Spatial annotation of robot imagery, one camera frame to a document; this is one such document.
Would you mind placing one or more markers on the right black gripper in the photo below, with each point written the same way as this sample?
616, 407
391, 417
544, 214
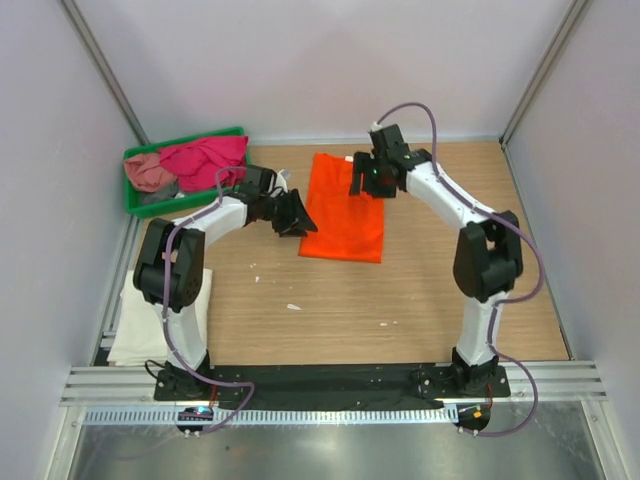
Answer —
362, 163

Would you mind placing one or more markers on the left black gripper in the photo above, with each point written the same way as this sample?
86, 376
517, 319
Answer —
296, 221

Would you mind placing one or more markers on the orange t shirt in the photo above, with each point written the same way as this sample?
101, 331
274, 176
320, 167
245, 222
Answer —
349, 228

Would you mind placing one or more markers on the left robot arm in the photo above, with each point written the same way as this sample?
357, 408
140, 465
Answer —
170, 268

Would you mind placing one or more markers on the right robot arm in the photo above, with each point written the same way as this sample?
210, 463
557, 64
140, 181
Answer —
488, 255

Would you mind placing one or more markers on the magenta t shirt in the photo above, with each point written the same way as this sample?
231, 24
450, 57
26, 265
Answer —
204, 163

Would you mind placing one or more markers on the grey t shirt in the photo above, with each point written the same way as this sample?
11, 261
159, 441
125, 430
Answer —
169, 192

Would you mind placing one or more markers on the dusty pink t shirt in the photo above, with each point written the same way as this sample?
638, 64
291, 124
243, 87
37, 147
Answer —
146, 174

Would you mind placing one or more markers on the green plastic bin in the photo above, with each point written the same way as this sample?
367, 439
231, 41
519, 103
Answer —
191, 200

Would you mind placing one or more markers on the folded white t shirt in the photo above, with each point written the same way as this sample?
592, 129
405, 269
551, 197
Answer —
140, 335

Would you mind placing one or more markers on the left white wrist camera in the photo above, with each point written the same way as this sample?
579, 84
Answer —
280, 184

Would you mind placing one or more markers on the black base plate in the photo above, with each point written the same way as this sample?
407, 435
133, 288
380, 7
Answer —
357, 387

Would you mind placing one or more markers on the white slotted cable duct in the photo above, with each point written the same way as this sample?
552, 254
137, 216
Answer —
198, 416

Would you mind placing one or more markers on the right aluminium corner post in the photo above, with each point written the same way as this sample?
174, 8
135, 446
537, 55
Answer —
564, 32

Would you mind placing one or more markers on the aluminium corner post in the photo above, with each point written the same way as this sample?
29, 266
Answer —
99, 60
564, 32

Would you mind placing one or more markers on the aluminium front rail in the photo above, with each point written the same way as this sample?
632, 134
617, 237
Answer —
555, 381

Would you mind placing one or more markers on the left aluminium corner post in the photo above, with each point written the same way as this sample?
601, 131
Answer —
99, 60

